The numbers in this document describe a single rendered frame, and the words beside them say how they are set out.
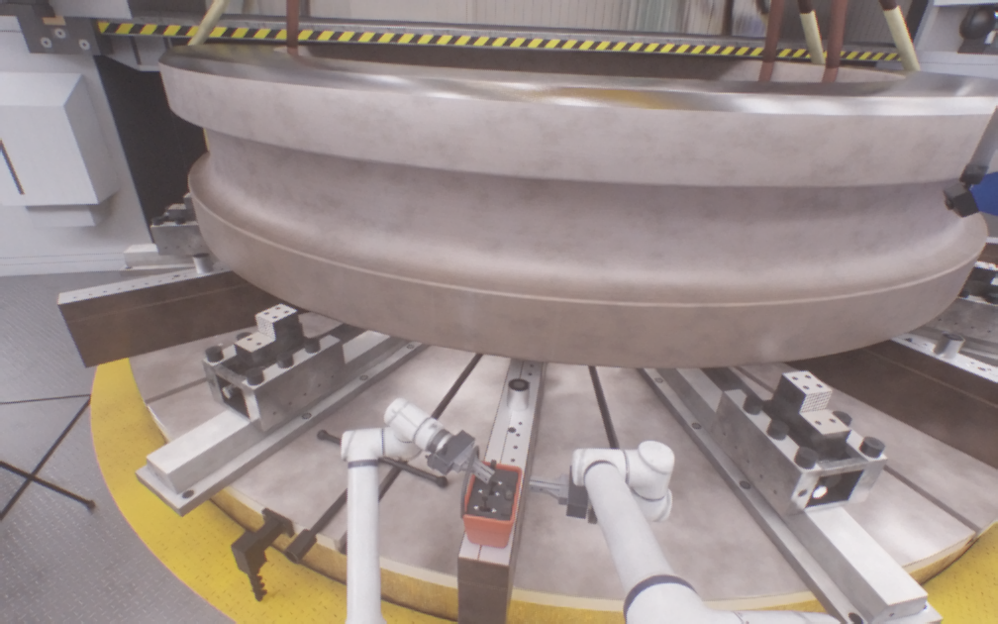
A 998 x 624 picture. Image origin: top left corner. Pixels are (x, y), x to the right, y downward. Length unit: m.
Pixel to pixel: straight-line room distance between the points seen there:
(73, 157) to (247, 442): 2.94
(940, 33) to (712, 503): 4.32
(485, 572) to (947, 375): 2.28
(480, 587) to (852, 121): 1.71
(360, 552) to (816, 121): 1.76
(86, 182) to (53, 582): 2.90
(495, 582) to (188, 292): 2.33
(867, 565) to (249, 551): 2.04
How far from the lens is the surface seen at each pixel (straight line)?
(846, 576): 2.12
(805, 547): 2.21
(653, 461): 1.28
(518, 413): 1.87
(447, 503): 2.07
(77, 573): 2.75
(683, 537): 2.12
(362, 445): 1.57
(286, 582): 2.36
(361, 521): 1.55
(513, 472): 1.51
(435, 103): 1.62
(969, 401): 3.05
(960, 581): 3.00
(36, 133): 4.80
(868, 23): 6.38
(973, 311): 3.91
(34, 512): 3.11
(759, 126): 1.70
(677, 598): 0.84
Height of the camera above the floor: 1.89
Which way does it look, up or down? 29 degrees down
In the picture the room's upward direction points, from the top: 2 degrees clockwise
